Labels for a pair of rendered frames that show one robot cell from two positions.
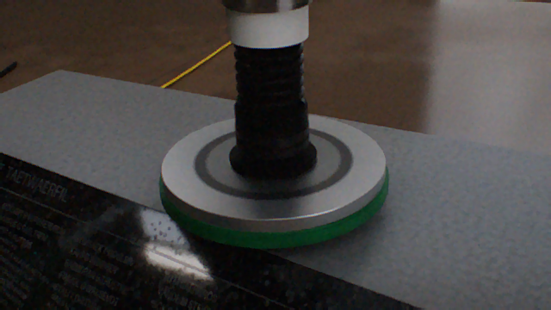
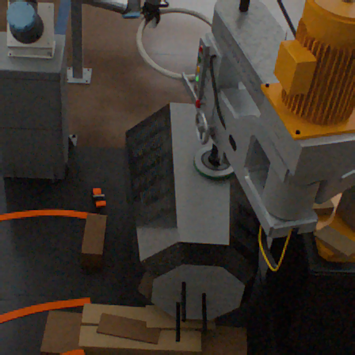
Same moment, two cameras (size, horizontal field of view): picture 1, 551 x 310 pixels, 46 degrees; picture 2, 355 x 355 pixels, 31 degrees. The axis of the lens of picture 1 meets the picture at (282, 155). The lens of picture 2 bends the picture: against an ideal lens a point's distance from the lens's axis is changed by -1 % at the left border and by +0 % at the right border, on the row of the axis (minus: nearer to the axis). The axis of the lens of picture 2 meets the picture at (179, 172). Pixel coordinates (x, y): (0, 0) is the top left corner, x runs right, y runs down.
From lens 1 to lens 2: 326 cm
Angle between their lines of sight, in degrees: 93
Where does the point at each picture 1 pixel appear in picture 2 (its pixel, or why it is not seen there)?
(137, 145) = (209, 196)
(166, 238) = (232, 181)
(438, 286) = not seen: hidden behind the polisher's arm
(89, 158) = (220, 201)
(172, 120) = (193, 196)
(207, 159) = (223, 168)
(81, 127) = (208, 211)
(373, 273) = not seen: hidden behind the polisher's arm
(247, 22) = not seen: hidden behind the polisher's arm
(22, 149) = (225, 215)
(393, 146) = (182, 156)
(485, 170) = (184, 143)
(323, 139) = (204, 155)
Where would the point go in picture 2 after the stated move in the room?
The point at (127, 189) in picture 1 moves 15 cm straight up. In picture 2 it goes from (226, 188) to (230, 166)
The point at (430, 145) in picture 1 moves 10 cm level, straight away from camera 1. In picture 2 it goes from (177, 151) to (158, 154)
